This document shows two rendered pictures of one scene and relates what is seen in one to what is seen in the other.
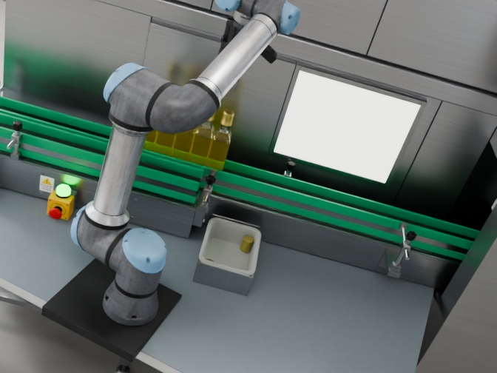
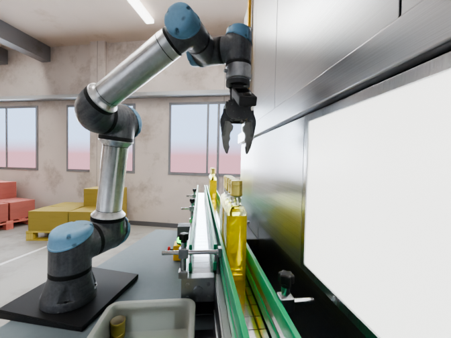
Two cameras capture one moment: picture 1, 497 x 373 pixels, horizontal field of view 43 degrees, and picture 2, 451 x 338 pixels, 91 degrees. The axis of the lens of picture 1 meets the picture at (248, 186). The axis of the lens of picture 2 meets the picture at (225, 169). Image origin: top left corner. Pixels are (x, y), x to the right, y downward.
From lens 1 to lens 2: 1.95 m
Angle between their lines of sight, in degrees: 86
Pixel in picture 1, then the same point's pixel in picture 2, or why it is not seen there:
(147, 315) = (41, 299)
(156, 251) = (60, 231)
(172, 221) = not seen: hidden behind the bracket
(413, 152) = not seen: outside the picture
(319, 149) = (349, 271)
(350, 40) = (365, 27)
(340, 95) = (357, 133)
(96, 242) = not seen: hidden behind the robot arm
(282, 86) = (298, 153)
